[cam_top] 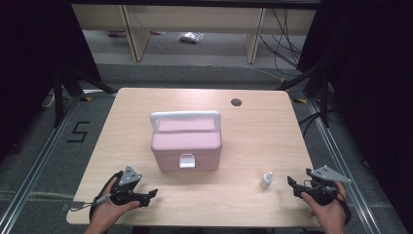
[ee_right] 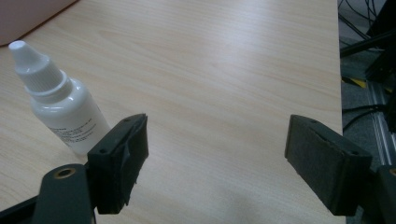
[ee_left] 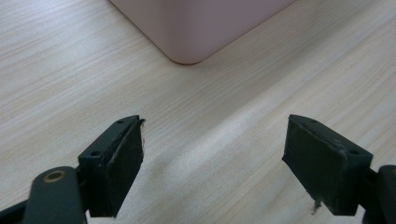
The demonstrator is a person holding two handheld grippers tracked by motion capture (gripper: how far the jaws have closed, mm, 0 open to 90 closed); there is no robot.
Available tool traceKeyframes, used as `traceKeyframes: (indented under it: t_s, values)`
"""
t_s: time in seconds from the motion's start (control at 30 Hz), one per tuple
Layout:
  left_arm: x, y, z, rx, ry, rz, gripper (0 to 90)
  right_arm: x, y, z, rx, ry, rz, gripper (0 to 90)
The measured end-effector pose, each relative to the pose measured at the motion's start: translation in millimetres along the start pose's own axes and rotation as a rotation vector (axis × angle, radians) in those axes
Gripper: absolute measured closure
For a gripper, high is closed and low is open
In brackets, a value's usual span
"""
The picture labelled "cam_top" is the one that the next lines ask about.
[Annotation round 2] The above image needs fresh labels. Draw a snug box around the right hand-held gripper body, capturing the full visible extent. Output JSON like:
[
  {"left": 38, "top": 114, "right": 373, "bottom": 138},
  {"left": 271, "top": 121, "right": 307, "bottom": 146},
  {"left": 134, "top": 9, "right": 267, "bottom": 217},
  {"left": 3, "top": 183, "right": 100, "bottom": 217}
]
[{"left": 302, "top": 165, "right": 353, "bottom": 207}]

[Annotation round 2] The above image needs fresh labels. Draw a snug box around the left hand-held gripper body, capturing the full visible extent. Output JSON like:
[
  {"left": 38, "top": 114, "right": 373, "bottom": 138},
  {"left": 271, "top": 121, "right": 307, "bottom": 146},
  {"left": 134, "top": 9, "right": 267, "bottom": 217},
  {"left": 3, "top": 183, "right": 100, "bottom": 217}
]
[{"left": 110, "top": 165, "right": 152, "bottom": 208}]

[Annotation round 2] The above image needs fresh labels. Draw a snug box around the small white bottle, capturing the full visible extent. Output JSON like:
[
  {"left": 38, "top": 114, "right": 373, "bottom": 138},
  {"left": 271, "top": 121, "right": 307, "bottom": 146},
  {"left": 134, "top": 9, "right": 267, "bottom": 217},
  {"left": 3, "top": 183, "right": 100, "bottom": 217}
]
[{"left": 259, "top": 172, "right": 275, "bottom": 190}]

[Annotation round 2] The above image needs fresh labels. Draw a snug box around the pink storage box white handle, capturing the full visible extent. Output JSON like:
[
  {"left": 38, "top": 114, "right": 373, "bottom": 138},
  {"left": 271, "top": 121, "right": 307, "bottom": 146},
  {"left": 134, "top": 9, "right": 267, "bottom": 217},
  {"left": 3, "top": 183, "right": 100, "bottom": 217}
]
[{"left": 149, "top": 110, "right": 224, "bottom": 173}]

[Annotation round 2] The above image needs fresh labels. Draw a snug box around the person's right hand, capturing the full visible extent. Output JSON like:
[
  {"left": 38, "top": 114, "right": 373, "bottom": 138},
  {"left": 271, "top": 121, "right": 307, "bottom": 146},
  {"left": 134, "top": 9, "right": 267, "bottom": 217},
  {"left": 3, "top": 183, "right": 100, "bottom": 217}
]
[{"left": 300, "top": 180, "right": 349, "bottom": 234}]

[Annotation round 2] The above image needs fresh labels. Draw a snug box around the person's left hand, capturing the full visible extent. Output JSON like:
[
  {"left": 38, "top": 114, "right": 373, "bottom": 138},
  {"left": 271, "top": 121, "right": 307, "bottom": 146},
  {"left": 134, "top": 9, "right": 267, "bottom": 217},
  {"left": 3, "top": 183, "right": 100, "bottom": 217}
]
[{"left": 87, "top": 176, "right": 141, "bottom": 232}]

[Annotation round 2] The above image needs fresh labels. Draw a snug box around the grey tape strip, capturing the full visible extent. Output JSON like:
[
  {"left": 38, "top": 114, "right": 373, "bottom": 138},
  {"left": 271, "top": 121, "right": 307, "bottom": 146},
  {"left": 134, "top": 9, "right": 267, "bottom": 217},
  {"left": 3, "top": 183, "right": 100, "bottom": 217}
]
[{"left": 60, "top": 201, "right": 86, "bottom": 211}]

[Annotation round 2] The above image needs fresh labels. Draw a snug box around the black metal stand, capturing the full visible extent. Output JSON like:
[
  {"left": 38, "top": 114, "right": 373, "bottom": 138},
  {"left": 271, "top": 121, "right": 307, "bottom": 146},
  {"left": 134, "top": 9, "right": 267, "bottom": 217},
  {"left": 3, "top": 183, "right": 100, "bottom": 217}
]
[
  {"left": 53, "top": 63, "right": 117, "bottom": 129},
  {"left": 275, "top": 62, "right": 331, "bottom": 129}
]

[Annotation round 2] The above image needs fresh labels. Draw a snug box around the black curtain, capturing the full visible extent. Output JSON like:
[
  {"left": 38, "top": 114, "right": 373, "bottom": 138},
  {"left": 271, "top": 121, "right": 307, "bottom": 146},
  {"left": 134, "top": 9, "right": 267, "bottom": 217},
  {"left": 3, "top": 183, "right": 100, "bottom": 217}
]
[
  {"left": 0, "top": 0, "right": 102, "bottom": 164},
  {"left": 296, "top": 0, "right": 413, "bottom": 228}
]

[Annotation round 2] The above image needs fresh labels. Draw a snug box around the white power strip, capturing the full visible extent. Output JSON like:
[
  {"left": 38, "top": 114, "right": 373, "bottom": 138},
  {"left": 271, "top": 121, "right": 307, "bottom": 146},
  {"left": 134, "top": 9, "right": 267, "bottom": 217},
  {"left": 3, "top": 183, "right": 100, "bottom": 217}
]
[{"left": 41, "top": 92, "right": 56, "bottom": 109}]

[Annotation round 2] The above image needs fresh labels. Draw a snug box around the clear plastic bag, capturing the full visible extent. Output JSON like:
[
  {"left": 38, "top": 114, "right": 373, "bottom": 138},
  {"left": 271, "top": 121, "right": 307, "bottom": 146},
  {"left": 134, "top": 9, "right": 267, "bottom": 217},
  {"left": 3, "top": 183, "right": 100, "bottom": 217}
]
[{"left": 178, "top": 31, "right": 205, "bottom": 44}]

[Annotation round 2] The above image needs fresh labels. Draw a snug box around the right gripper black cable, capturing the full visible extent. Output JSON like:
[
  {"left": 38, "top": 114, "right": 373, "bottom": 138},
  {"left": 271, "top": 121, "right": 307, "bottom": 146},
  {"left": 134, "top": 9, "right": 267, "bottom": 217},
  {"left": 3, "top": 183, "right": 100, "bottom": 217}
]
[{"left": 335, "top": 186, "right": 353, "bottom": 226}]

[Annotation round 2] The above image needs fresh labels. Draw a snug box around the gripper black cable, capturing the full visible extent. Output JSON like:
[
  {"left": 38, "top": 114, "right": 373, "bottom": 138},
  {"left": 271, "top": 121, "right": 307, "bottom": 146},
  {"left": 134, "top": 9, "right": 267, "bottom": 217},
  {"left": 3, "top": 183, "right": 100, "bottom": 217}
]
[
  {"left": 89, "top": 171, "right": 125, "bottom": 222},
  {"left": 335, "top": 186, "right": 353, "bottom": 226}
]

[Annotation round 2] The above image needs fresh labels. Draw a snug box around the metal floor rail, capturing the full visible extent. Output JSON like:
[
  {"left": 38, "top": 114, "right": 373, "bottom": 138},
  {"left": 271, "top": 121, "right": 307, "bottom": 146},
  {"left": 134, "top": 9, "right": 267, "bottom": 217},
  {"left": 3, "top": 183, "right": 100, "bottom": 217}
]
[
  {"left": 0, "top": 96, "right": 83, "bottom": 234},
  {"left": 306, "top": 98, "right": 382, "bottom": 234}
]

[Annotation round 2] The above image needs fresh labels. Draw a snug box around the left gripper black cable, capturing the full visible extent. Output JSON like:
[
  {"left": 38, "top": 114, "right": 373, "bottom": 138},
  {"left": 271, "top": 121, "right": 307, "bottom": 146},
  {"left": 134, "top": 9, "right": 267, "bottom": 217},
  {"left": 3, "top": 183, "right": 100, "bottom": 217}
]
[{"left": 89, "top": 171, "right": 125, "bottom": 222}]

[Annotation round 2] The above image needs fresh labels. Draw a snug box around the left gripper grey plug cable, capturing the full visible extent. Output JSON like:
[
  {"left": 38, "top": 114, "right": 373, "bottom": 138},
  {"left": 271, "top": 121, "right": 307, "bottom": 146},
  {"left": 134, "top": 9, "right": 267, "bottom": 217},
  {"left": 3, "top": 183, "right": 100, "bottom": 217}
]
[{"left": 69, "top": 194, "right": 113, "bottom": 213}]

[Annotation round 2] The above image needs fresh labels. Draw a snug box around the bundle of black floor cables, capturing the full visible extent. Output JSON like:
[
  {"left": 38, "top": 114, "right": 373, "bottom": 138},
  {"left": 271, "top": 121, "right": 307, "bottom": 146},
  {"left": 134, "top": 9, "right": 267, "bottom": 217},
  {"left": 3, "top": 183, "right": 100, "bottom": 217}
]
[{"left": 258, "top": 8, "right": 304, "bottom": 78}]

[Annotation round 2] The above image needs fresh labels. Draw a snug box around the light wooden desk frame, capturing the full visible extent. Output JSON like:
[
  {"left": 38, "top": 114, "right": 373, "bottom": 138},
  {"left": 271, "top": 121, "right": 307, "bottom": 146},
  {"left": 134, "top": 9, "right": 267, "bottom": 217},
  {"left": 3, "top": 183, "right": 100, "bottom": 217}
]
[{"left": 71, "top": 4, "right": 318, "bottom": 65}]

